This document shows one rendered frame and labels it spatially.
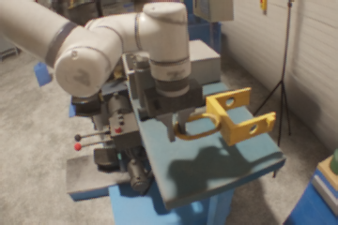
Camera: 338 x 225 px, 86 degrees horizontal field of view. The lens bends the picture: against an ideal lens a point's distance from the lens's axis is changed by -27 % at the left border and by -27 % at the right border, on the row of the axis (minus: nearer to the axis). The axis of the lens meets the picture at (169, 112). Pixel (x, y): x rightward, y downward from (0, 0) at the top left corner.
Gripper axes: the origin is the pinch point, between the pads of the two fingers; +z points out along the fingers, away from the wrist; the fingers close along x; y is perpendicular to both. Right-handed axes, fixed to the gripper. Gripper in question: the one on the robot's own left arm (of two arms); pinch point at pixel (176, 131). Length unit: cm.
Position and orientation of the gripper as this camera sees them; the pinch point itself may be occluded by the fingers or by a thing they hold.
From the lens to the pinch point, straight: 63.7
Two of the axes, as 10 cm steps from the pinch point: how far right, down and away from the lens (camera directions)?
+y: 2.9, 5.5, -7.8
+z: 0.8, 8.0, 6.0
